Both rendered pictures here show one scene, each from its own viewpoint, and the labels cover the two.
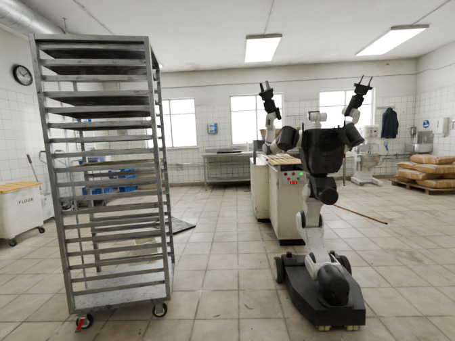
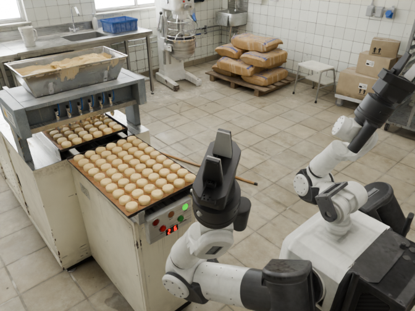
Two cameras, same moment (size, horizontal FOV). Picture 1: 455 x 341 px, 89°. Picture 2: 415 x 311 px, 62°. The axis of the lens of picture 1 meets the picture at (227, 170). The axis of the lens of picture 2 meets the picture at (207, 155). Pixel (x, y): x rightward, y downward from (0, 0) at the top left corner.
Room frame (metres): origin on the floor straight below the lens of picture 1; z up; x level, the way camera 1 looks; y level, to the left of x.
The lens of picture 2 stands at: (1.40, 0.04, 1.84)
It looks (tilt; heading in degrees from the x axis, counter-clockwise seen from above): 31 degrees down; 316
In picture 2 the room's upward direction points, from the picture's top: straight up
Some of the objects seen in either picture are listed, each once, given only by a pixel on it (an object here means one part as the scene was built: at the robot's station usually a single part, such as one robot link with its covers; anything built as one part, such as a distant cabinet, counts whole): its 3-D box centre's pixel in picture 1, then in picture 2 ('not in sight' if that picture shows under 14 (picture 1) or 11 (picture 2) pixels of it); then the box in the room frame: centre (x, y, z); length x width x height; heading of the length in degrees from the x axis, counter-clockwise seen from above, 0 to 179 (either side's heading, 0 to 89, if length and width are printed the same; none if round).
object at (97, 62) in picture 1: (96, 62); not in sight; (1.46, 0.75, 1.68); 0.64 x 0.03 x 0.03; 99
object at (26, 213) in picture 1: (7, 212); not in sight; (2.98, 2.94, 0.38); 0.64 x 0.54 x 0.77; 85
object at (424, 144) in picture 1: (420, 143); (234, 10); (5.52, -4.62, 0.93); 0.99 x 0.38 x 1.09; 178
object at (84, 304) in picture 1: (119, 181); not in sight; (1.65, 0.78, 0.93); 0.64 x 0.51 x 1.78; 99
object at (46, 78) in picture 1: (97, 78); not in sight; (1.46, 0.75, 1.59); 0.64 x 0.03 x 0.03; 99
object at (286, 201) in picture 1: (286, 198); (134, 230); (2.75, -0.70, 0.45); 0.70 x 0.34 x 0.90; 177
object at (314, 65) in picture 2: not in sight; (316, 79); (3.72, -4.38, 0.23); 0.45 x 0.45 x 0.46; 79
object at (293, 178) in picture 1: (292, 177); (169, 219); (2.39, -0.68, 0.77); 0.24 x 0.04 x 0.14; 87
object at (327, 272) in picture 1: (321, 275); not in sight; (1.55, -0.64, 0.19); 0.64 x 0.52 x 0.33; 177
